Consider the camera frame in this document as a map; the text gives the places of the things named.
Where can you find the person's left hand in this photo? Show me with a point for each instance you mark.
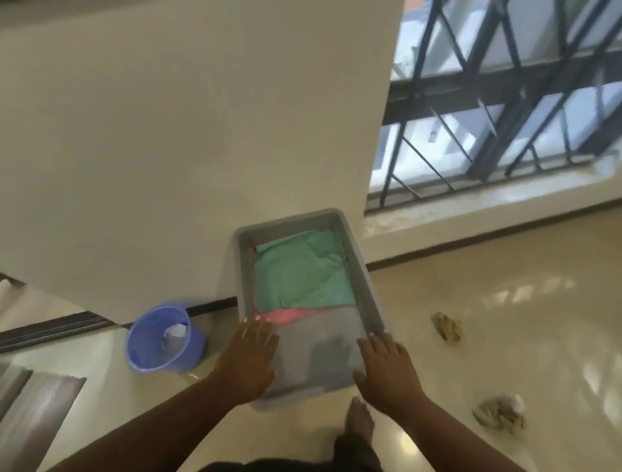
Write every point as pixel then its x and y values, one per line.
pixel 248 364

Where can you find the person's right hand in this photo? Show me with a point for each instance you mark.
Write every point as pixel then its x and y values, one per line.
pixel 389 379

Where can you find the person's left forearm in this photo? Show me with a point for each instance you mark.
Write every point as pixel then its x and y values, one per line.
pixel 146 433

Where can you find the person's right forearm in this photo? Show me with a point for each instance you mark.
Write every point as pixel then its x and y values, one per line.
pixel 461 442

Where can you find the person's right foot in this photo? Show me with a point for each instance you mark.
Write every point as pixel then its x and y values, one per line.
pixel 360 418

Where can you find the person's dark clothing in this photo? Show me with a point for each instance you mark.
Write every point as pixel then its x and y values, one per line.
pixel 350 457

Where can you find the grey plastic tray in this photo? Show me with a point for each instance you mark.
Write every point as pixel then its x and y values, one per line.
pixel 320 369

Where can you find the crumpled white paper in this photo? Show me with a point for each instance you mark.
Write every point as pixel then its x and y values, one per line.
pixel 177 333

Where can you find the crumpled brown paper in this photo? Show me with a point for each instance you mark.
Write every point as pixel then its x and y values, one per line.
pixel 447 327

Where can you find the teal cloth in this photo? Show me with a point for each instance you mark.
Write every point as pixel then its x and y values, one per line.
pixel 301 277

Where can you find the blue waste bin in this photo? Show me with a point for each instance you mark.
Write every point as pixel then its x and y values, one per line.
pixel 146 340

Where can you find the crumpled colourful paper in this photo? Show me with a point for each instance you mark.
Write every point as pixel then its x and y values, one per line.
pixel 500 413

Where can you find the grey striped doormat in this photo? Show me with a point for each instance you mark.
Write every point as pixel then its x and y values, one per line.
pixel 34 418

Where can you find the black barred window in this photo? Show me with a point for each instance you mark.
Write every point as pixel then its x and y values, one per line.
pixel 461 91

